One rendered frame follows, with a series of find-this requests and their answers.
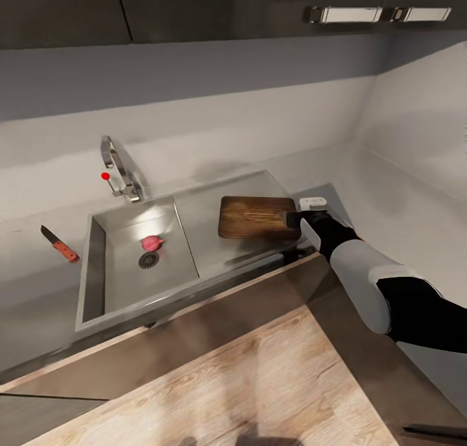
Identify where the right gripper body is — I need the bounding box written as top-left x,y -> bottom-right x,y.
286,211 -> 305,228

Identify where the cutting board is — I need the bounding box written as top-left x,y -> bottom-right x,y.
218,195 -> 302,240

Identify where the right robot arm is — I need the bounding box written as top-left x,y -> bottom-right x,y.
286,197 -> 467,417

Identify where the vidalia onion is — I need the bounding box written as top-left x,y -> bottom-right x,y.
142,235 -> 164,252

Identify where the parer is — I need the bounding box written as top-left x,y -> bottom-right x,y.
41,226 -> 77,262

